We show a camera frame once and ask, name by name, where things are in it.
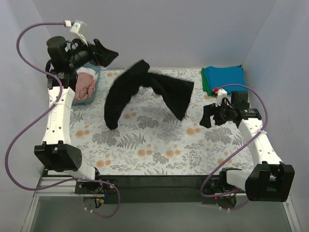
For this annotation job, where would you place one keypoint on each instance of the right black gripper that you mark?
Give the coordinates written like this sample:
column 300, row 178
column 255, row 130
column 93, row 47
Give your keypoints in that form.
column 215, row 114

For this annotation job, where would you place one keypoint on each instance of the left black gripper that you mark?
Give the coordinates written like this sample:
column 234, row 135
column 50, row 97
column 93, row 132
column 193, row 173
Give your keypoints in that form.
column 97, row 51

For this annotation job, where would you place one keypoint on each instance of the black t shirt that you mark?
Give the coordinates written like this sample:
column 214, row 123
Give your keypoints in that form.
column 175, row 92

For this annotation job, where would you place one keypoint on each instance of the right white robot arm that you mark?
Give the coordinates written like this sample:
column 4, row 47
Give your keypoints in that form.
column 271, row 179

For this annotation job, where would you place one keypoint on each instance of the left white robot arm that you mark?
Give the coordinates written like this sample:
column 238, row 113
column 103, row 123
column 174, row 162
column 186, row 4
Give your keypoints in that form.
column 72, row 79

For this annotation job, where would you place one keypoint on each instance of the teal plastic laundry bin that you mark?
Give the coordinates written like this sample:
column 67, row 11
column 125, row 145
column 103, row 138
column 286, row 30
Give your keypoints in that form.
column 91, row 99

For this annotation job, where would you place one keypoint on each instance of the white t shirt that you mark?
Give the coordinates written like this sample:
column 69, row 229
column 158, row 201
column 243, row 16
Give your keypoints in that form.
column 86, row 70

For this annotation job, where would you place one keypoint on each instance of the pink t shirt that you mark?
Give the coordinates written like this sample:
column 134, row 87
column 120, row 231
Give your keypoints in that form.
column 85, row 86

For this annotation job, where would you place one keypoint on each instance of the folded blue t shirt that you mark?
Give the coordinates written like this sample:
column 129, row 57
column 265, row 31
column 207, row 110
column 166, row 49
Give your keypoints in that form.
column 218, row 77

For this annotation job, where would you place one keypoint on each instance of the floral patterned table mat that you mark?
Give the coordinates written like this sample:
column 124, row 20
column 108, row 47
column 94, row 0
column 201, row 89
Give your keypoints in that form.
column 150, row 140

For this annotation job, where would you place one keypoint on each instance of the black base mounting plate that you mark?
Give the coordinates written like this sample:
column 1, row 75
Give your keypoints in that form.
column 154, row 188

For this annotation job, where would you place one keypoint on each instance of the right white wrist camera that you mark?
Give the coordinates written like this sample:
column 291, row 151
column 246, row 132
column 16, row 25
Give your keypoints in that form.
column 219, row 94

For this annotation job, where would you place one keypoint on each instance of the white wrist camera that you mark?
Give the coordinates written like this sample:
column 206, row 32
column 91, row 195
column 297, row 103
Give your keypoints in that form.
column 219, row 94
column 77, row 28

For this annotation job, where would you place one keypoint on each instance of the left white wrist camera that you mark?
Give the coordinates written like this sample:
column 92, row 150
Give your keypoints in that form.
column 77, row 28

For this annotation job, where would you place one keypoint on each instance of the aluminium frame rail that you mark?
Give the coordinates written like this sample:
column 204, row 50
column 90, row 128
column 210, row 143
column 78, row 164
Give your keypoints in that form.
column 63, row 189

